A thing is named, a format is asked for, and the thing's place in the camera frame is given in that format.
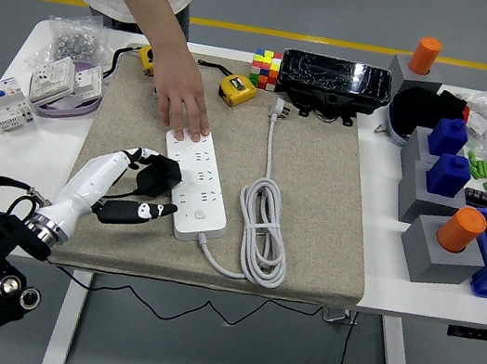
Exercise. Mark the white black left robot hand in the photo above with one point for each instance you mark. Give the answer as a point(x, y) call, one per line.
point(87, 185)

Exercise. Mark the black table control panel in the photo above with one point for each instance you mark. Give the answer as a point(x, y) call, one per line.
point(480, 335)

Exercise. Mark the white wall socket panel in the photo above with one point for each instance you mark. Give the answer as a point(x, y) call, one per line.
point(51, 80)
point(87, 81)

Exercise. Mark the green plastic anchors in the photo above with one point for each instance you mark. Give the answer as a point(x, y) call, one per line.
point(478, 168)

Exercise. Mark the grey under-table box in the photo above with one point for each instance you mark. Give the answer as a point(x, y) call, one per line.
point(340, 316)

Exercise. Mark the black cracked-screen device with bracket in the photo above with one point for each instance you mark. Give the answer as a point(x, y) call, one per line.
point(332, 77)

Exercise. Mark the small metal part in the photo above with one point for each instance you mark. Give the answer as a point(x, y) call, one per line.
point(379, 129)

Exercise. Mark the black cloth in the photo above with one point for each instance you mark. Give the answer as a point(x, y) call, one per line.
point(418, 111)

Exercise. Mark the black plug adapter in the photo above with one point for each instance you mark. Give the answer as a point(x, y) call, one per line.
point(160, 174)

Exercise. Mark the white round dish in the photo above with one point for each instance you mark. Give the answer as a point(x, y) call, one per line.
point(393, 133)

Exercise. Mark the white blue circuit breaker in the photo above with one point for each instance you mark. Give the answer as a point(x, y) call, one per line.
point(5, 102)

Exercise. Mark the white power strip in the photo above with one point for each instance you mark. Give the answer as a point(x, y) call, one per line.
point(196, 192)

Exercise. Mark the yellow tape measure black print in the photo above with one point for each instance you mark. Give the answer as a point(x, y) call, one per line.
point(145, 56)

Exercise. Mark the clear bag of metal nuts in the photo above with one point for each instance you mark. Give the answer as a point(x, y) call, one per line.
point(72, 43)

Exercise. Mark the blue plastic block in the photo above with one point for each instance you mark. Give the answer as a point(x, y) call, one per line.
point(447, 138)
point(447, 175)

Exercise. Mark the person's hand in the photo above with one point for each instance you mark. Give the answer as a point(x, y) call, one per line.
point(179, 90)

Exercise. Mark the orange cylinder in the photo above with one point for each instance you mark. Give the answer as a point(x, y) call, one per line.
point(425, 56)
point(461, 230)

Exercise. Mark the yellow tape measure dark window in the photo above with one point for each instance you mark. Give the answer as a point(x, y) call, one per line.
point(238, 91)

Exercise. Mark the black component pack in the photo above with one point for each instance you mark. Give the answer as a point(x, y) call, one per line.
point(479, 197)

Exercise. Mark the grey block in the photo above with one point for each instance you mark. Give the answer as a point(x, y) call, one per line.
point(414, 148)
point(401, 75)
point(436, 265)
point(419, 203)

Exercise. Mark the grey-brown mat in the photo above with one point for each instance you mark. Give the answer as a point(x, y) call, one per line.
point(319, 181)

